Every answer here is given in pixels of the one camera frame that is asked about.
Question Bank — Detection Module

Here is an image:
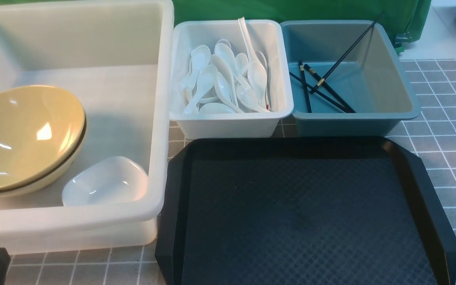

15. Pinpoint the metal clamp on backdrop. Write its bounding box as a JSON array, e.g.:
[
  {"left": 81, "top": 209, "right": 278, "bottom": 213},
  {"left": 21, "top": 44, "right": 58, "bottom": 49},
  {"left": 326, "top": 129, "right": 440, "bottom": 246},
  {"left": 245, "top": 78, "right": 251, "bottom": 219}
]
[{"left": 393, "top": 32, "right": 413, "bottom": 50}]

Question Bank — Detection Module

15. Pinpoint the white spoon left in bin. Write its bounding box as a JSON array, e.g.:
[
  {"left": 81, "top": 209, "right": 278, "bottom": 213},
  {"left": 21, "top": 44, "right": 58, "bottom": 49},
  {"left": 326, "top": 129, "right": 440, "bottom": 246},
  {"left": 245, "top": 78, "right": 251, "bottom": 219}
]
[{"left": 183, "top": 65, "right": 218, "bottom": 114}]

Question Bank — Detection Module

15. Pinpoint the black chopstick leaning in bin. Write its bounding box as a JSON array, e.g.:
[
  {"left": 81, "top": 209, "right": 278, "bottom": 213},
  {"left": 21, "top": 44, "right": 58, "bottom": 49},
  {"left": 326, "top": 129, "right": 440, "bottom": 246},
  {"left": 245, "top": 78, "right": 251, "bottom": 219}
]
[{"left": 310, "top": 10, "right": 386, "bottom": 94}]

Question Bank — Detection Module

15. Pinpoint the large white plastic bin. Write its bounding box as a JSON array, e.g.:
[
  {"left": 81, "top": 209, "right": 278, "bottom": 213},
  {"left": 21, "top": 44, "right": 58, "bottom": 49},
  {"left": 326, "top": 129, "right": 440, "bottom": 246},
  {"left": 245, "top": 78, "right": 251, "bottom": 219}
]
[{"left": 0, "top": 0, "right": 174, "bottom": 255}]

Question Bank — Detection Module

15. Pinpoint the grey checked table mat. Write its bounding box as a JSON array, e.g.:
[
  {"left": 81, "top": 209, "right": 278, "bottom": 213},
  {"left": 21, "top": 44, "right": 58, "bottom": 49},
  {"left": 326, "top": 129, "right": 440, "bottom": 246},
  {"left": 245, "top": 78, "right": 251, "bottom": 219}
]
[{"left": 6, "top": 59, "right": 456, "bottom": 285}]

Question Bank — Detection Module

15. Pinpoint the black chopstick gold band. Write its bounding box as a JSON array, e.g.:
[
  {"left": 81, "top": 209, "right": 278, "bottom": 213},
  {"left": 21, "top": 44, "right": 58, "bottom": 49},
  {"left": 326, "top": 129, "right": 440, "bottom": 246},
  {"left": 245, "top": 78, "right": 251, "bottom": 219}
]
[{"left": 304, "top": 64, "right": 355, "bottom": 112}]

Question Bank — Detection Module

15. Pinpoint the white spoon upright in bin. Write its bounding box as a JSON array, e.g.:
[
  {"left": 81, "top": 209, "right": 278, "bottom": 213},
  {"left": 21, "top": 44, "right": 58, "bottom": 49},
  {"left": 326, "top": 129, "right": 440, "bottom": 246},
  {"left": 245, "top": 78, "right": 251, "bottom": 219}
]
[{"left": 238, "top": 17, "right": 268, "bottom": 102}]

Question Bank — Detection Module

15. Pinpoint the black serving tray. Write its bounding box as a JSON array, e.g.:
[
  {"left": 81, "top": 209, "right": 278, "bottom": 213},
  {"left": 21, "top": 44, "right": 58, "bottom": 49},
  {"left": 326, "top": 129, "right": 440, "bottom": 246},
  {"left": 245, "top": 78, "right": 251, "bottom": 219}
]
[{"left": 155, "top": 137, "right": 456, "bottom": 285}]

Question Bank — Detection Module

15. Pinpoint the yellow-green noodle bowl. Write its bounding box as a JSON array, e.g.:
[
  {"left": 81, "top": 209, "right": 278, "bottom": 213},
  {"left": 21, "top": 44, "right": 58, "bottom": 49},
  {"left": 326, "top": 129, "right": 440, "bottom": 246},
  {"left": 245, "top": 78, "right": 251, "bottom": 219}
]
[{"left": 0, "top": 85, "right": 87, "bottom": 192}]

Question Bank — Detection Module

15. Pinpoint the white square dish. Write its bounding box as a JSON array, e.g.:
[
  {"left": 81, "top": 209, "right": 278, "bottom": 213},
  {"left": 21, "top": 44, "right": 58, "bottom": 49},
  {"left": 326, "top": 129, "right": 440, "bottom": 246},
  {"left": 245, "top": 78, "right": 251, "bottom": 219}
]
[
  {"left": 62, "top": 173, "right": 148, "bottom": 206},
  {"left": 62, "top": 156, "right": 148, "bottom": 206}
]

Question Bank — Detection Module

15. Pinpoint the yellow noodle bowl in bin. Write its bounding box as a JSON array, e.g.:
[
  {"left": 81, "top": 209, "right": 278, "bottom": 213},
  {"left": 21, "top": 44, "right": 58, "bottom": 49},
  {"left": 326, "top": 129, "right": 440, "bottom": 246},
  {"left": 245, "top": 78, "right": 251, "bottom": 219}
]
[{"left": 0, "top": 119, "right": 88, "bottom": 197}]

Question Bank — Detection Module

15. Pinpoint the teal chopstick bin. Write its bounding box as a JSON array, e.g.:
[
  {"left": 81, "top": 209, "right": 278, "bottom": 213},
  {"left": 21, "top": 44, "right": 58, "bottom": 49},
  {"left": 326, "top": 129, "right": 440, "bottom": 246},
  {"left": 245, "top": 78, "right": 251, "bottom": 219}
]
[{"left": 281, "top": 20, "right": 420, "bottom": 137}]

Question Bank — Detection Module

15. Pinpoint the white spoon bin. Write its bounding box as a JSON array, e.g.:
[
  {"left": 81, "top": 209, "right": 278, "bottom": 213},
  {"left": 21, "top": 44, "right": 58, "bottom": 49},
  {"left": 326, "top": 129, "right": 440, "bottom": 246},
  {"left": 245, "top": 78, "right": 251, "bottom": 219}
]
[{"left": 169, "top": 19, "right": 294, "bottom": 140}]

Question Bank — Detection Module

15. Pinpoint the white square dish in bin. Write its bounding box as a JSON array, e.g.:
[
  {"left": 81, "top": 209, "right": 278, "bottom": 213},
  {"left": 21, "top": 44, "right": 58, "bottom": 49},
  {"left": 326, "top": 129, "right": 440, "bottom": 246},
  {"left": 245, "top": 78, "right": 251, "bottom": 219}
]
[{"left": 62, "top": 173, "right": 148, "bottom": 206}]

